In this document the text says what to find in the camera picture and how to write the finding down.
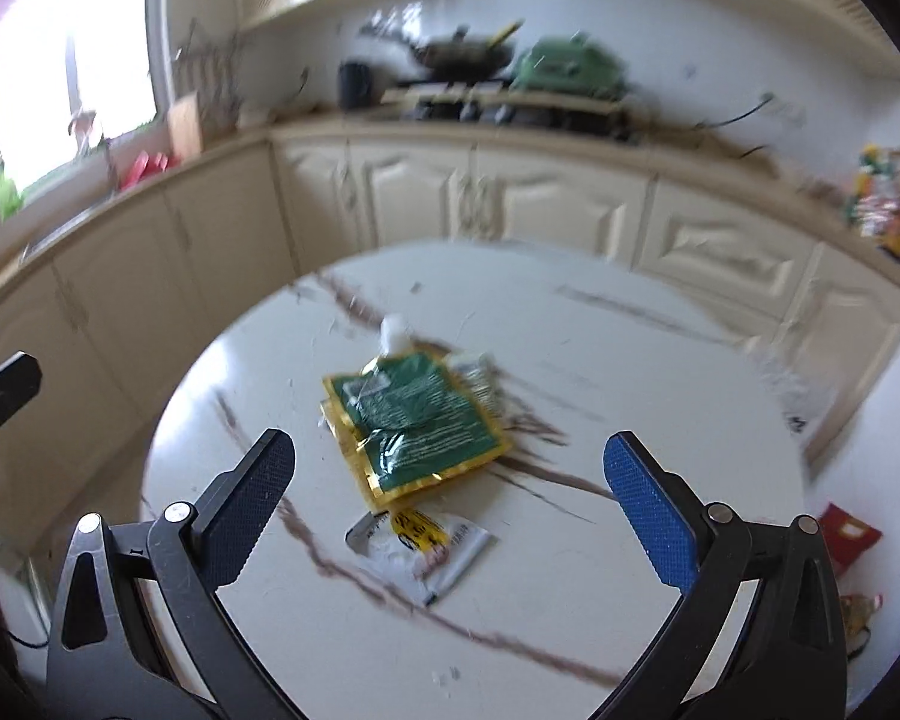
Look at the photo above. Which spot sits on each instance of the colourful snack bag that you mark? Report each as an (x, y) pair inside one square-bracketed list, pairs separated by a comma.
[(859, 622)]

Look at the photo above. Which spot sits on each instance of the metal sink faucet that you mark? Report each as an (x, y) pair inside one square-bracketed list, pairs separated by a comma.
[(109, 165)]

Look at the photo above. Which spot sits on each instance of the small pinkish rag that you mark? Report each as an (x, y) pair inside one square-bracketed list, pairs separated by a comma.
[(82, 127)]

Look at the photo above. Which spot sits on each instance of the green gold spout pouch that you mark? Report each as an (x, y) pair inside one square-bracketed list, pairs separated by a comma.
[(412, 420)]

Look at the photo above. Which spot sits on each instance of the white packet yellow label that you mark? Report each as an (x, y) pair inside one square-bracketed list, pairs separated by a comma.
[(435, 547)]

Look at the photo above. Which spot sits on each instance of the green bottle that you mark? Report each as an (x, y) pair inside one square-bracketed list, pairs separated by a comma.
[(7, 195)]

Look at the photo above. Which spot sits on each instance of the red snack bag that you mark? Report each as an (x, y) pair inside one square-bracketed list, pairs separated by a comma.
[(847, 540)]

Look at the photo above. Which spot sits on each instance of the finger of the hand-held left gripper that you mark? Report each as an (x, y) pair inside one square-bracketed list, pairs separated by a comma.
[(11, 382)]

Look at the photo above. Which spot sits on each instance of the stack of white bowls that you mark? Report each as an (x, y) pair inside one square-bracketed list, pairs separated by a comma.
[(253, 114)]

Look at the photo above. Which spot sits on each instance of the green electric cooking pot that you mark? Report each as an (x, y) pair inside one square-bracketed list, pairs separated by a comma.
[(570, 67)]

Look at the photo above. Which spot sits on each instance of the wall utensil rail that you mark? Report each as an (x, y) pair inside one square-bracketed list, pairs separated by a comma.
[(217, 75)]

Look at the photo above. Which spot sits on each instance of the wooden cutting board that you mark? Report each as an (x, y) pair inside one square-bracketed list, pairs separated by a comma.
[(185, 127)]

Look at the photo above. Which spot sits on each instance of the black electric kettle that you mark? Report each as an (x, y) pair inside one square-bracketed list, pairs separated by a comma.
[(355, 84)]

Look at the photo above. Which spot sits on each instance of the group of condiment bottles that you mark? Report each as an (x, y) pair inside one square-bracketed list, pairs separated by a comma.
[(889, 202)]

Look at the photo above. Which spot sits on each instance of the wooden stove shelf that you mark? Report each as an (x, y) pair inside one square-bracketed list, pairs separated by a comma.
[(555, 101)]

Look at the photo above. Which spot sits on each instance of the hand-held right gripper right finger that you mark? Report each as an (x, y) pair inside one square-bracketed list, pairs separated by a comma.
[(649, 510)]

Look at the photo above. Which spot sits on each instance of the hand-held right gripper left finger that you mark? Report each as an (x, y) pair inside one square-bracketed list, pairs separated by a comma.
[(251, 499)]

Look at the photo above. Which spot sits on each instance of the round marble table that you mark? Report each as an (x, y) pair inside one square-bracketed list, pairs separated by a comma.
[(570, 427)]

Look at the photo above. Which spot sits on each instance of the wok with lid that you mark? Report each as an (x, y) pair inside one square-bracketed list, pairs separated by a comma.
[(457, 52)]

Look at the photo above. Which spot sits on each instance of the black gas stove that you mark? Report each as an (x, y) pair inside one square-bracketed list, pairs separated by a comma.
[(510, 114)]

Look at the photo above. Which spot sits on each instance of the kitchen window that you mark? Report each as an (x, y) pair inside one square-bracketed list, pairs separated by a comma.
[(75, 52)]

